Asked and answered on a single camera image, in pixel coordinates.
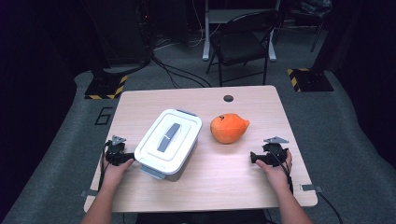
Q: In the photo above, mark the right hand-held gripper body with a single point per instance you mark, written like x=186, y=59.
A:
x=275, y=154

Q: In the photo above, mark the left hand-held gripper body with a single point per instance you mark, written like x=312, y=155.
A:
x=114, y=154

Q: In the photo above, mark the orange plush mango toy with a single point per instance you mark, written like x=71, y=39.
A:
x=229, y=129

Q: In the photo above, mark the clear plastic storage container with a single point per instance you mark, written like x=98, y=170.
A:
x=180, y=175

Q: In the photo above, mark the person's left hand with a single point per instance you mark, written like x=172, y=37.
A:
x=115, y=175

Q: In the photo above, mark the person's right hand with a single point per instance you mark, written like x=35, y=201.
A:
x=275, y=179

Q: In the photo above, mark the black striped stand base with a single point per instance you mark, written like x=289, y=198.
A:
x=102, y=85
x=311, y=81

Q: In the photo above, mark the person's dark clothing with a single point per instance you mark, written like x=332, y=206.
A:
x=202, y=217

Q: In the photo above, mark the black folding chair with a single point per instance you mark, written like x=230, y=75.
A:
x=239, y=46

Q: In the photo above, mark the dark chair with cloth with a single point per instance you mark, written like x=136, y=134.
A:
x=311, y=7

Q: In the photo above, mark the grey table edge bracket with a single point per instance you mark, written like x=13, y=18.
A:
x=88, y=193
x=311, y=188

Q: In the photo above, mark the white metal desk frame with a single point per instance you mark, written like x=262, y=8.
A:
x=206, y=31

